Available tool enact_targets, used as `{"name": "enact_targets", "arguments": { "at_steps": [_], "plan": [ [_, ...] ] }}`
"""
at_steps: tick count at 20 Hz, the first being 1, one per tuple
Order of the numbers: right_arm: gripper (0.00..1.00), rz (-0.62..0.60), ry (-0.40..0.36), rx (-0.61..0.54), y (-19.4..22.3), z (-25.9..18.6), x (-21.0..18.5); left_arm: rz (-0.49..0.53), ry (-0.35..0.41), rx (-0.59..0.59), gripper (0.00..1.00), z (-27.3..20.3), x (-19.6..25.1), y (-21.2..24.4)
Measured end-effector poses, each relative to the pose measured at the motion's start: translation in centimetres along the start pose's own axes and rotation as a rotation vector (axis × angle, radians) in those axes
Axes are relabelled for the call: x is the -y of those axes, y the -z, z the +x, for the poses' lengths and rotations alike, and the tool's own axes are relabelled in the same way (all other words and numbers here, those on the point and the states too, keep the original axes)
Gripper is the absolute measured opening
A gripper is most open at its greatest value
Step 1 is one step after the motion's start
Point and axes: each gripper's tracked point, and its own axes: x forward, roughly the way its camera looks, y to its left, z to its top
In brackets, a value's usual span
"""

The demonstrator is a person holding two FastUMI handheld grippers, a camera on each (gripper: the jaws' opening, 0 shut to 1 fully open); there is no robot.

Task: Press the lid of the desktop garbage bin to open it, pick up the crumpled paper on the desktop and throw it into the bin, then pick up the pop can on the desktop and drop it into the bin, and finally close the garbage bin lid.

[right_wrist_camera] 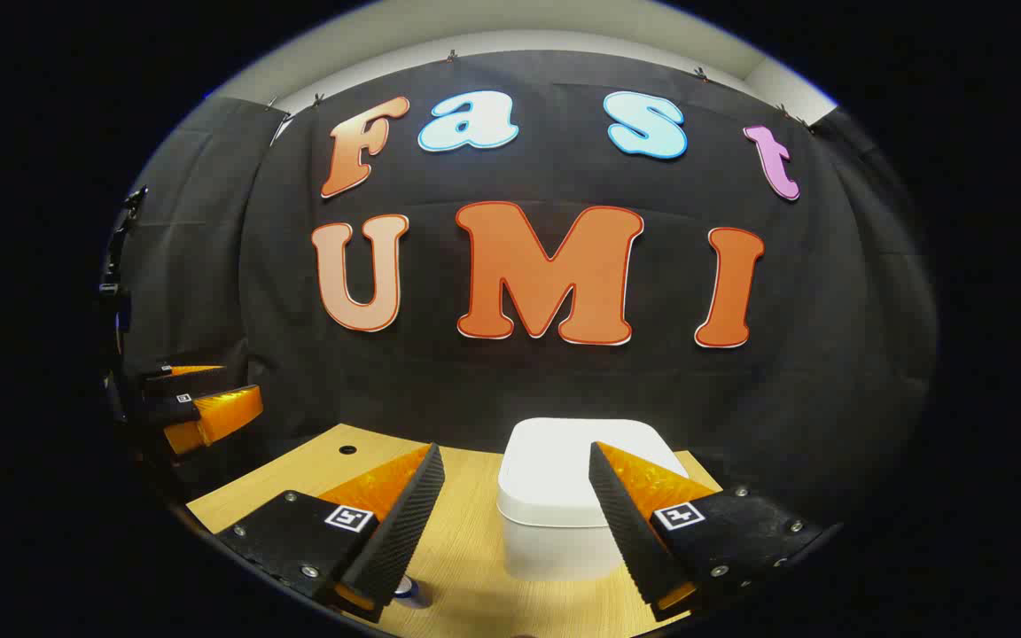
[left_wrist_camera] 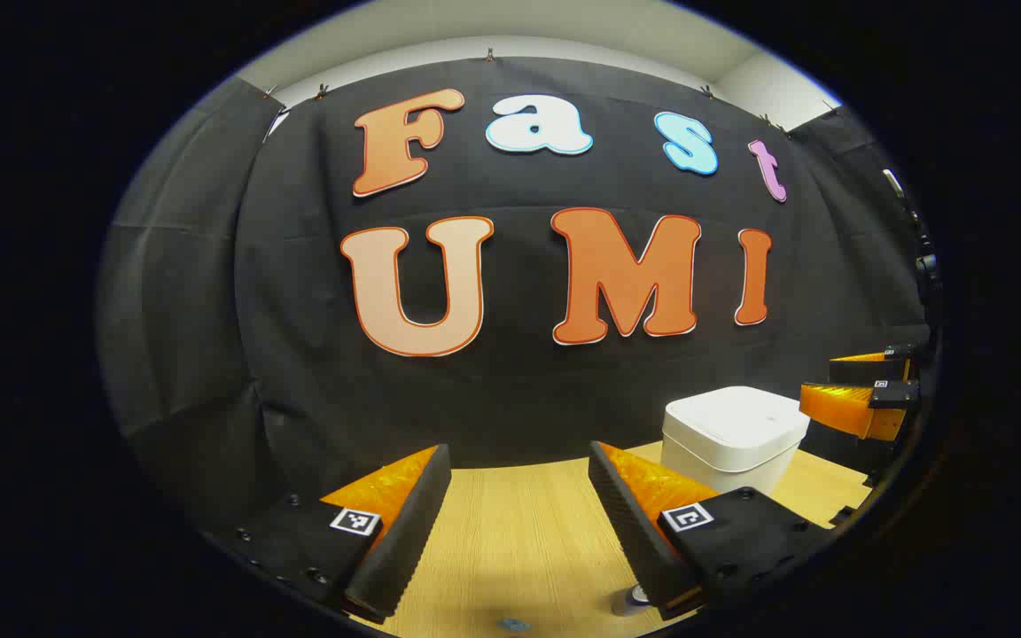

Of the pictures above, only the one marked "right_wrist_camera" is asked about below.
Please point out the wooden desktop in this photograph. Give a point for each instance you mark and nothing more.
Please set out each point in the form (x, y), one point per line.
(466, 549)

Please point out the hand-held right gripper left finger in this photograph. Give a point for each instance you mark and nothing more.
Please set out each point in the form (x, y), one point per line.
(404, 532)

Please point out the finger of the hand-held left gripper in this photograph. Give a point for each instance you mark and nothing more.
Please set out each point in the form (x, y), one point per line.
(218, 416)
(196, 383)

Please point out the blue pop can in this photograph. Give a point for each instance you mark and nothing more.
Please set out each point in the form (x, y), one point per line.
(409, 590)

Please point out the black backdrop cloth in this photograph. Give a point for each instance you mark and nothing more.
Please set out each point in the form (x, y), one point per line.
(519, 390)

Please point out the white desktop garbage bin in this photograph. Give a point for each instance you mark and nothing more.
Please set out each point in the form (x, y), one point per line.
(550, 496)

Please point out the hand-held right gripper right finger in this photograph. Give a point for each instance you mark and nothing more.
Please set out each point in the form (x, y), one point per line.
(630, 532)

